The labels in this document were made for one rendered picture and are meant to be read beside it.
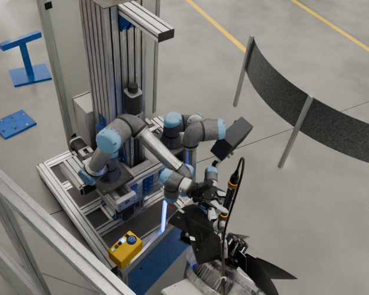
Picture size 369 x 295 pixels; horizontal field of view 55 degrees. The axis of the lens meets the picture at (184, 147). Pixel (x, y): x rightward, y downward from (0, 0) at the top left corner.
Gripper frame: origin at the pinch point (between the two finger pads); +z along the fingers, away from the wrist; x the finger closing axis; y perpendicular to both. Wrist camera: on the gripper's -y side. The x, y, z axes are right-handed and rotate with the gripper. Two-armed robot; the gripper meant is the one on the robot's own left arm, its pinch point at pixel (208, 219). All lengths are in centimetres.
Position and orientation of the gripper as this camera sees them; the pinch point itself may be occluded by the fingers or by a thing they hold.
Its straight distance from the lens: 193.1
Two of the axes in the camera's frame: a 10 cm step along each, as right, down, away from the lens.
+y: 9.8, 1.6, 1.1
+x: -1.9, 6.7, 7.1
